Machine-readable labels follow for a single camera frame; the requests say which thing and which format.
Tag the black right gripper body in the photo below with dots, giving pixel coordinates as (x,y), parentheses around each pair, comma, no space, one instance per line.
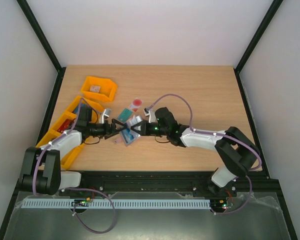
(142,128)

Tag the red card stack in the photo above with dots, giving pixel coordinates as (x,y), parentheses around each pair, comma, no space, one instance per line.
(67,123)

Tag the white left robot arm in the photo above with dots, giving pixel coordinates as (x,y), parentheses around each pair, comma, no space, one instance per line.
(41,171)

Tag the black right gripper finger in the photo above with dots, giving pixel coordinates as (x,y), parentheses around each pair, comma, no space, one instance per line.
(135,132)
(139,125)

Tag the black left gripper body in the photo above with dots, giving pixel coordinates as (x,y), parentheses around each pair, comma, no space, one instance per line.
(107,131)

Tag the black frame post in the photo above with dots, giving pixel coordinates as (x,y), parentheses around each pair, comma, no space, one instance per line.
(32,20)
(265,22)

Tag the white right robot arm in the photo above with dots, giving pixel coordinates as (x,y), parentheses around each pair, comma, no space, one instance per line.
(236,151)

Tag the teal credit card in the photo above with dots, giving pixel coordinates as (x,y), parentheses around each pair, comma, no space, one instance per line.
(124,115)

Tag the black left frame post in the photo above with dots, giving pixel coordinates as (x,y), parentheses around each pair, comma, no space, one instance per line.
(32,20)

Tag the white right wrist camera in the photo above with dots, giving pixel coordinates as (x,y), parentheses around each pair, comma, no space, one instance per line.
(150,113)

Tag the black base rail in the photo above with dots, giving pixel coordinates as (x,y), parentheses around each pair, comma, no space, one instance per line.
(193,182)

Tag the black right frame post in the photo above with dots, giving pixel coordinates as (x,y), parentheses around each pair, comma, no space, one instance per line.
(265,22)

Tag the yellow bin bottom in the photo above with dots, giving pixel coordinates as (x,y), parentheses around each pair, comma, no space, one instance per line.
(69,145)

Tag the yellow bin top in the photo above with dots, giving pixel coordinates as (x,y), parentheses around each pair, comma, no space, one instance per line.
(107,91)

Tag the pink card holder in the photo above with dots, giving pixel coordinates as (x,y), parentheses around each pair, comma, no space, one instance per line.
(128,136)

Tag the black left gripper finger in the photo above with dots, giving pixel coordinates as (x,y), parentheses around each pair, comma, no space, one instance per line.
(117,125)
(116,132)

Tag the grey slotted cable duct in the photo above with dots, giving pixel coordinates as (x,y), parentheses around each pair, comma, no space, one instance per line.
(119,204)

